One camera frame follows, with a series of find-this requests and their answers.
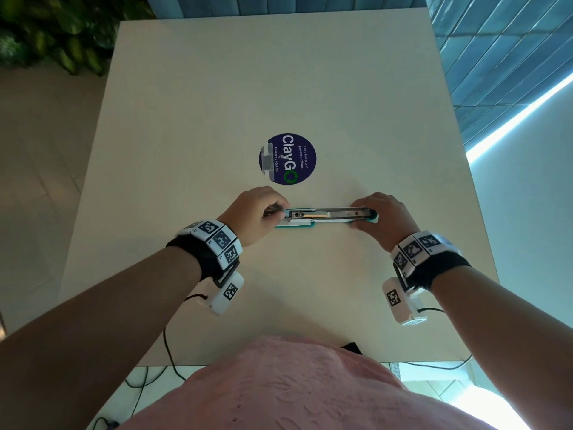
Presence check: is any person's right hand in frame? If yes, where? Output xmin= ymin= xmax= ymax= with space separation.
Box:
xmin=350 ymin=192 xmax=421 ymax=253

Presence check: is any person's left hand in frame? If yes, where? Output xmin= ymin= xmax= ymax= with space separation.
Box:
xmin=217 ymin=186 xmax=291 ymax=248

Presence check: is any teal and silver stapler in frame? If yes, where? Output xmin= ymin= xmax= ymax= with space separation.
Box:
xmin=274 ymin=207 xmax=379 ymax=229

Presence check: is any person's left forearm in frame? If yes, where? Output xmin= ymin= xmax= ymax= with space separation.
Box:
xmin=0 ymin=246 xmax=203 ymax=430

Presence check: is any person's right forearm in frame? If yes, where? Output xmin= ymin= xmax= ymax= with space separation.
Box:
xmin=430 ymin=265 xmax=573 ymax=430

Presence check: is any round dark blue sticker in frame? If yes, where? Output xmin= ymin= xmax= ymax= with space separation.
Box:
xmin=258 ymin=133 xmax=318 ymax=186

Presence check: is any black wristband with marker blocks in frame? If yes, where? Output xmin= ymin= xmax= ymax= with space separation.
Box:
xmin=390 ymin=230 xmax=472 ymax=292
xmin=166 ymin=220 xmax=244 ymax=282

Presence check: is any white light strip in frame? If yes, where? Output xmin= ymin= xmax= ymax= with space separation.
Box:
xmin=466 ymin=72 xmax=573 ymax=164

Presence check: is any pink shirt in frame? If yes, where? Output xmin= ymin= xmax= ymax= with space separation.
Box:
xmin=120 ymin=335 xmax=494 ymax=430

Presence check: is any green leafy plant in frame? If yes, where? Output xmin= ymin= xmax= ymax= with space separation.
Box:
xmin=0 ymin=0 xmax=156 ymax=77

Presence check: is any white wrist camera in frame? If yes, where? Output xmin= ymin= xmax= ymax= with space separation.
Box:
xmin=381 ymin=277 xmax=427 ymax=328
xmin=206 ymin=271 xmax=245 ymax=316

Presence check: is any black cable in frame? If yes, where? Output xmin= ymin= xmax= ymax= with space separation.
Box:
xmin=404 ymin=307 xmax=473 ymax=371
xmin=92 ymin=366 xmax=167 ymax=430
xmin=162 ymin=293 xmax=209 ymax=382

